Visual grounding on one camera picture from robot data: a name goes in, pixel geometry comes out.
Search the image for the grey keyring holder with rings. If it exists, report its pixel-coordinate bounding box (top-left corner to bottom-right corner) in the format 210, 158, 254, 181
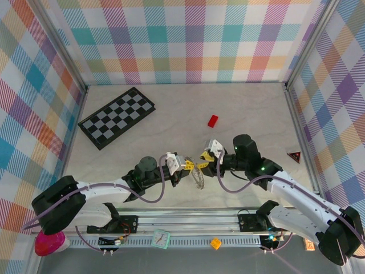
190, 164, 206, 190

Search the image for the black red triangle badge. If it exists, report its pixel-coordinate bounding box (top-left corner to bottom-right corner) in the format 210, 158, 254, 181
286, 150, 302, 164

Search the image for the black grey chessboard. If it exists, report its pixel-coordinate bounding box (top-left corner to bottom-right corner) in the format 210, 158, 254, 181
77, 87, 157, 151

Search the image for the teal square clock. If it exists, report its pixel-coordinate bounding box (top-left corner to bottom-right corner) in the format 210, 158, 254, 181
151, 229, 171, 251

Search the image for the small black controller board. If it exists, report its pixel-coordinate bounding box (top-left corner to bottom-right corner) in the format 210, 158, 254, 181
98, 235, 128, 248
261, 233, 283, 248

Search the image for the pink round bowl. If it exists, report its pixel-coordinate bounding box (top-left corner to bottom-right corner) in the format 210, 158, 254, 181
34, 231, 71, 257

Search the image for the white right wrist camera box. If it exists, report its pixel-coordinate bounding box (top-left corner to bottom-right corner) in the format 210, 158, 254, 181
204, 139, 225, 158

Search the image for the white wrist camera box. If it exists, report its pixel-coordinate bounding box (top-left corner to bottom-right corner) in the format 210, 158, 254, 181
204, 139, 225, 158
165, 152, 185, 175

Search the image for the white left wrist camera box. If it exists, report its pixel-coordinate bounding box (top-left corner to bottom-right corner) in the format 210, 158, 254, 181
165, 152, 185, 175

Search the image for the aluminium extrusion rail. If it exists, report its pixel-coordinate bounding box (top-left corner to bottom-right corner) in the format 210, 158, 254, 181
116, 209, 271, 235

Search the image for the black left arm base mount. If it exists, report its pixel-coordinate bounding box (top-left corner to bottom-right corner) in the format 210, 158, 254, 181
113, 215, 140, 235

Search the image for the aluminium side rail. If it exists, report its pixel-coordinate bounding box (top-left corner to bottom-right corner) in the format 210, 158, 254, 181
283, 82, 322, 195
54, 85, 89, 183

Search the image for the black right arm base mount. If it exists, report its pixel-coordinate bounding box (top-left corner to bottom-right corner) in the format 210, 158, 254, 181
238, 213, 270, 233

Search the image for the slotted grey cable duct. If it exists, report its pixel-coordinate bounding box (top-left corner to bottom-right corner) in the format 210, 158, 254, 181
70, 237, 262, 248

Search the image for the aluminium frame post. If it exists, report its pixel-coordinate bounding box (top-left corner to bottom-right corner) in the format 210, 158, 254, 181
283, 0, 342, 91
30, 0, 89, 95

